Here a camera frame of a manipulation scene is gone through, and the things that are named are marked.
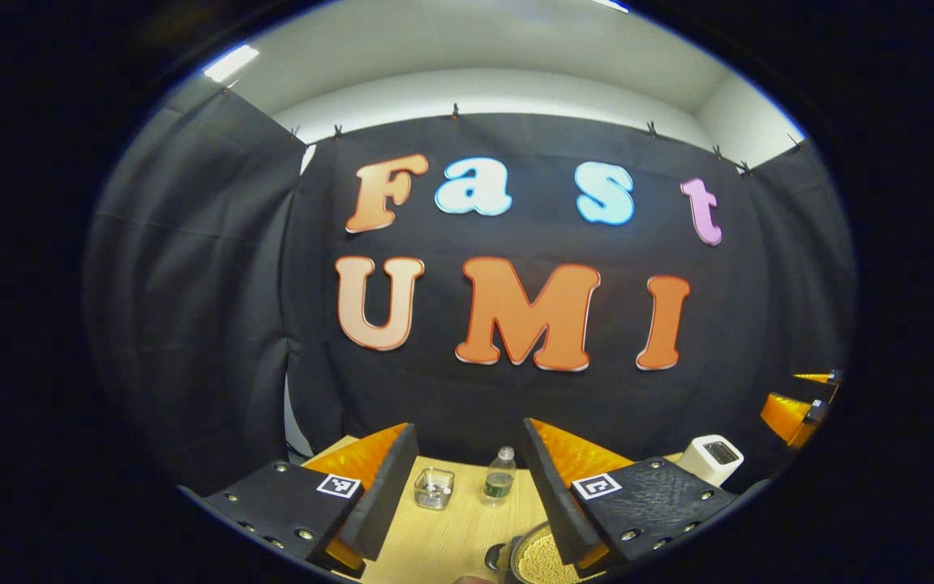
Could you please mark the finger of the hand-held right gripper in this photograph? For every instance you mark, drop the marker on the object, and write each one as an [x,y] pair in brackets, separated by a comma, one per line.
[828,377]
[791,418]

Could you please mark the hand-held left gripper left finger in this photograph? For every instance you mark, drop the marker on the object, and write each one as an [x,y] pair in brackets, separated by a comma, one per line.
[386,495]

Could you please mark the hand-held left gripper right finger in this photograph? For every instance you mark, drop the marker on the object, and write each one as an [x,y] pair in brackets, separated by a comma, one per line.
[560,503]

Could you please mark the pile of yellow soybeans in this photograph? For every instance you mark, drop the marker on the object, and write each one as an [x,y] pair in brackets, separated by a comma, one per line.
[544,564]

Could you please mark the clear plastic water bottle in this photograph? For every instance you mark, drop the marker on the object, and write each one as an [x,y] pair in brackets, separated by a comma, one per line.
[499,483]

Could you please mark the white toaster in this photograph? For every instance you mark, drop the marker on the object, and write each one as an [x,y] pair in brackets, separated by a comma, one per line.
[706,462]

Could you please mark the row of black cloth clips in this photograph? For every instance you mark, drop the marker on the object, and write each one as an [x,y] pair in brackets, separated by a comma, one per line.
[455,111]

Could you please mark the large ceiling light panel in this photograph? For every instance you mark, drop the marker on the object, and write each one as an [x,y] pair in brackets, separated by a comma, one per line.
[611,5]

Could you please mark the small ceiling light panel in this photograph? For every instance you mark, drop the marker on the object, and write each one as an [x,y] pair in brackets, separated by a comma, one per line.
[232,63]

